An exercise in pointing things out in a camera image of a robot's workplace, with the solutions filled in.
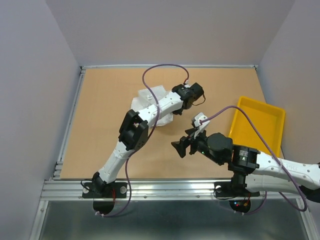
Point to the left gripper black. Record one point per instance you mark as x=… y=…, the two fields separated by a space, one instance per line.
x=177 y=111

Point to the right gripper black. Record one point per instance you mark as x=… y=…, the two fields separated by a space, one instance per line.
x=181 y=145

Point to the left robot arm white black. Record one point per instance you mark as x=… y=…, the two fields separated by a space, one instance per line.
x=134 y=130

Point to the yellow plastic tray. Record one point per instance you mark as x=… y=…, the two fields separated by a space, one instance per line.
x=268 y=119

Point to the aluminium mounting rail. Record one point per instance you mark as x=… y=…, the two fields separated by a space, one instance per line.
x=141 y=190

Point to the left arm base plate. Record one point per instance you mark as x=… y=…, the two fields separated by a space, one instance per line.
x=104 y=201

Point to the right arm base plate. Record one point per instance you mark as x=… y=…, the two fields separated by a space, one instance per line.
x=239 y=199

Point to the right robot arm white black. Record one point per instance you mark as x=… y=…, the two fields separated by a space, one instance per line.
x=253 y=170

